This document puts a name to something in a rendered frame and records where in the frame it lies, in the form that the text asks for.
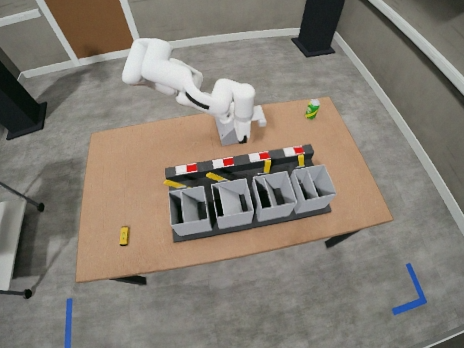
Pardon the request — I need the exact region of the green and yellow drink can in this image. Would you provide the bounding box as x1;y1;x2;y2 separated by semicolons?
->
305;99;320;119

